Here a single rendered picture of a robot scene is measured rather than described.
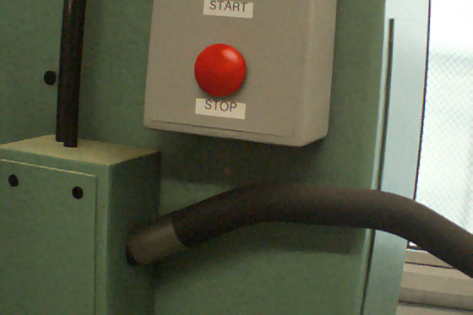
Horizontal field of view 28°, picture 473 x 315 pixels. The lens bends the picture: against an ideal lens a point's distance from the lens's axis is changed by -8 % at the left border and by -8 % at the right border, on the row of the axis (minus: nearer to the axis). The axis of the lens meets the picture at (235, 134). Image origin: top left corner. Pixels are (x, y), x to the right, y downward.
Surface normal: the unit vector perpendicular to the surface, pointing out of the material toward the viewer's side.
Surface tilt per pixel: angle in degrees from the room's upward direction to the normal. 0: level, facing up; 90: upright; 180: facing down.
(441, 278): 90
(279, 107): 90
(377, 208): 75
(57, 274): 90
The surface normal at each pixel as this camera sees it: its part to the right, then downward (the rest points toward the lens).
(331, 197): -0.20, -0.52
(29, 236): -0.33, 0.10
